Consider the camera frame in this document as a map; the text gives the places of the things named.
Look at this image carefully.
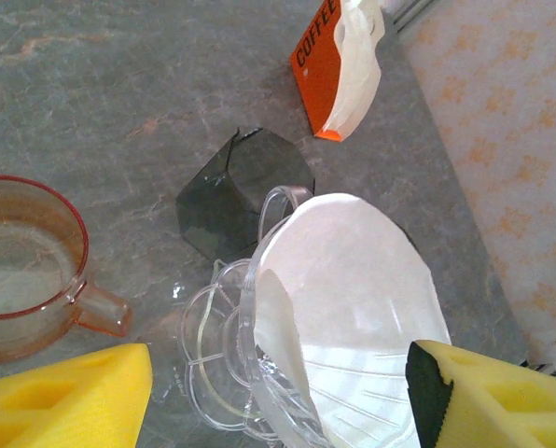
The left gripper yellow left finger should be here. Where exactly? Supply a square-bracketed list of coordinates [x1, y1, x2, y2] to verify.
[0, 343, 154, 448]

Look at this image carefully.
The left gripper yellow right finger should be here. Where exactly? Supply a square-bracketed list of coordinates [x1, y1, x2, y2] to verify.
[404, 339, 556, 448]

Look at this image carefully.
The amber transparent handled cup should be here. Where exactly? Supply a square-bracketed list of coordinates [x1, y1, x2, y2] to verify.
[0, 175, 133, 365]

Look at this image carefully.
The white paper coffee filter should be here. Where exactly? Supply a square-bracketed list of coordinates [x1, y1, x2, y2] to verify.
[253, 192, 452, 448]

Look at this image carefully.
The clear plastic coffee dripper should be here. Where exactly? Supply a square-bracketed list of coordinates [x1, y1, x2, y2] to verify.
[177, 185, 452, 448]

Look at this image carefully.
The smoky grey glass cup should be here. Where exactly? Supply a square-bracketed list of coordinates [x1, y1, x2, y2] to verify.
[174, 126, 316, 262]

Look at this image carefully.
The white filter stack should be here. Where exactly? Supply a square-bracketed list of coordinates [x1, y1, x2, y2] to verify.
[327, 0, 384, 141]

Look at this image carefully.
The orange coffee filter box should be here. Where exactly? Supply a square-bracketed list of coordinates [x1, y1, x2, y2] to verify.
[289, 0, 386, 143]

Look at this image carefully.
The aluminium frame post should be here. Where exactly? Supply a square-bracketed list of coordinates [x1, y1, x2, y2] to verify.
[388, 0, 440, 36]

